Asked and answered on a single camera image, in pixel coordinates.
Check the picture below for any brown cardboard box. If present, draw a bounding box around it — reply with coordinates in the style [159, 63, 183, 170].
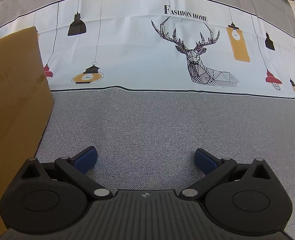
[0, 26, 55, 240]

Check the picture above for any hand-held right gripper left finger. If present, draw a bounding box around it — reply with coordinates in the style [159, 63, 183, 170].
[20, 146, 113, 202]

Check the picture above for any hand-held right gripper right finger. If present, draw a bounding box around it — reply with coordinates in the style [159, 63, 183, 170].
[179, 148, 274, 201]

